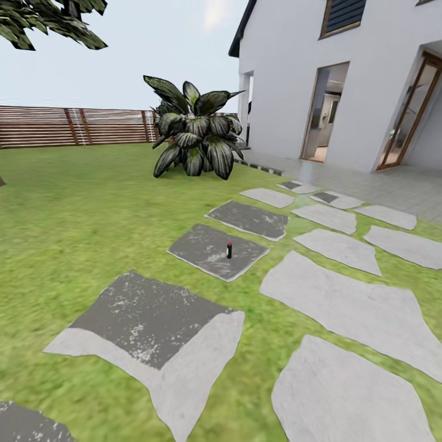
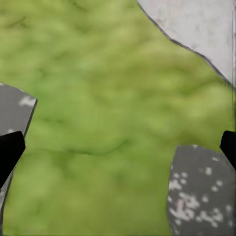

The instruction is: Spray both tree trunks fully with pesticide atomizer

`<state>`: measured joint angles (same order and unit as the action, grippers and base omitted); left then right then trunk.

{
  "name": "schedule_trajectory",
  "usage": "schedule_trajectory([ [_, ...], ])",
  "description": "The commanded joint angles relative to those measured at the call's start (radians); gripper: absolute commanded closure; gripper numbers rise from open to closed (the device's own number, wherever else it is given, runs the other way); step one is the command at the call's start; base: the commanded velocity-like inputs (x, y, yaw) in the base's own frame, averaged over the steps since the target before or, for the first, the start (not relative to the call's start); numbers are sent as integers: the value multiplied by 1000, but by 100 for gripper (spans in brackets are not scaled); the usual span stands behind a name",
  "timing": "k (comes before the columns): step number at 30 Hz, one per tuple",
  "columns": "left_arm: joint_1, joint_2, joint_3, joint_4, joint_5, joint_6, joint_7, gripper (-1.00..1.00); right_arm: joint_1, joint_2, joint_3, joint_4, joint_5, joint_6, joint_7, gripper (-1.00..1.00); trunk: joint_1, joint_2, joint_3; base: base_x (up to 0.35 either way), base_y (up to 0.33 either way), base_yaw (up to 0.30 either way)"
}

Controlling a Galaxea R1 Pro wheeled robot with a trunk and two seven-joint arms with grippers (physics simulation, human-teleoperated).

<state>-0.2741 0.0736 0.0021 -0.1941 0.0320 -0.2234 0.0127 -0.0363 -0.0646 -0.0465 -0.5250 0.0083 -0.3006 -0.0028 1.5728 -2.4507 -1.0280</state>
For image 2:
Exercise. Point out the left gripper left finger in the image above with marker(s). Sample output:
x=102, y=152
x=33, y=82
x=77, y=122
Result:
x=12, y=146

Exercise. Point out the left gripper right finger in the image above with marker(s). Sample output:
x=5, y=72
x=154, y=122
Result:
x=228, y=146

